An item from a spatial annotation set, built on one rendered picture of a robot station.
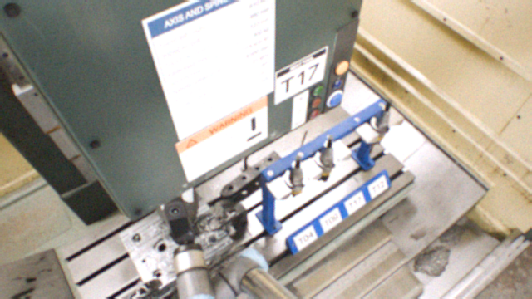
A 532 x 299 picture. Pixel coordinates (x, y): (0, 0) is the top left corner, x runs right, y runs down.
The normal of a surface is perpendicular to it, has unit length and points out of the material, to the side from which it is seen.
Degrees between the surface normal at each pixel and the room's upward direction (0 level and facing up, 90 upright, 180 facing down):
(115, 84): 90
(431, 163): 24
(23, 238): 0
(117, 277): 0
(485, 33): 90
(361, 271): 8
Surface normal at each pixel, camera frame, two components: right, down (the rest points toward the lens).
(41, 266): 0.32, -0.71
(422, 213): -0.34, -0.31
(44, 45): 0.58, 0.68
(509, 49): -0.82, 0.48
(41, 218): -0.01, -0.55
